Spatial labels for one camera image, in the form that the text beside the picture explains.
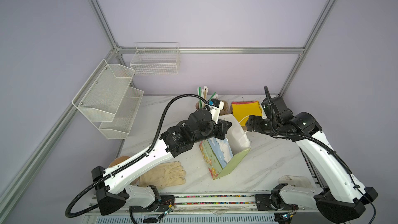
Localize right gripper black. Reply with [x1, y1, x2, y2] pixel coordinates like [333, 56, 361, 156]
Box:
[241, 113, 276, 133]

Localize green paper takeout bag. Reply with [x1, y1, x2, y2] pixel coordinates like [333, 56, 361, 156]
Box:
[199, 114, 251, 180]

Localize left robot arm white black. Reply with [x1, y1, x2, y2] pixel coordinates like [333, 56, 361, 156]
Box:
[92, 110, 232, 216]

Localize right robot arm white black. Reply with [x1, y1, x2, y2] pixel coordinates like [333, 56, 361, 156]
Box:
[245, 97, 378, 224]

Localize pink straw holder cup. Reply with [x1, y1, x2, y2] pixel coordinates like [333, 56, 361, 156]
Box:
[195, 101, 205, 110]

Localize yellow napkin stack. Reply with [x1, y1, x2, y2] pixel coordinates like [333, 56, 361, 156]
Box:
[231, 101, 263, 129]

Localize green wrapped straw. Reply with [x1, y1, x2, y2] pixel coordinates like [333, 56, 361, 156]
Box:
[198, 87, 203, 98]

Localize white wrapped straw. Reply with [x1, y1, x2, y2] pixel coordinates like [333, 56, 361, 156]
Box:
[202, 86, 208, 99]

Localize cream leather work glove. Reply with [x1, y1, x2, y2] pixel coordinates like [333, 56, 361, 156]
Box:
[139, 161, 186, 189]

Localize white cloth glove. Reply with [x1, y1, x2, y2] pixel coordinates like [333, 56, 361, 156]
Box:
[278, 175, 314, 189]

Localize white mesh shelf lower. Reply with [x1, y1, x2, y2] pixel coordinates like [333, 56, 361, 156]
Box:
[99, 87, 144, 140]

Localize white mesh shelf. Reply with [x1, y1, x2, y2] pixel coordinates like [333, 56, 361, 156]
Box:
[99, 87, 144, 140]
[72, 60, 135, 122]

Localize brown bowl with green bits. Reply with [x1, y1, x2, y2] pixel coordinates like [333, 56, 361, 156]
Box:
[109, 156, 131, 168]

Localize white mesh shelf upper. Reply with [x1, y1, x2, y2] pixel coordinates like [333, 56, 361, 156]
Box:
[72, 60, 135, 122]

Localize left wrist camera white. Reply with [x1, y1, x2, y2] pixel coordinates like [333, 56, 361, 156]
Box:
[208, 98, 224, 124]

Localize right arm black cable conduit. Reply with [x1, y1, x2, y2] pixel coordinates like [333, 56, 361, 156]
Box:
[264, 85, 377, 224]

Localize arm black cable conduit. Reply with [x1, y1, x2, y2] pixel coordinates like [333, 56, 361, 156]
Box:
[264, 85, 377, 224]
[64, 93, 209, 218]

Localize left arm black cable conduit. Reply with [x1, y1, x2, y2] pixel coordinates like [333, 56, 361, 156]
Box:
[64, 93, 209, 218]

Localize white wire basket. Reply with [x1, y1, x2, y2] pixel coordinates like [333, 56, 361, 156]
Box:
[130, 42, 180, 76]

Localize aluminium mounting rail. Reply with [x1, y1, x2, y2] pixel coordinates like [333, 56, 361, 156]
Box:
[82, 190, 343, 217]

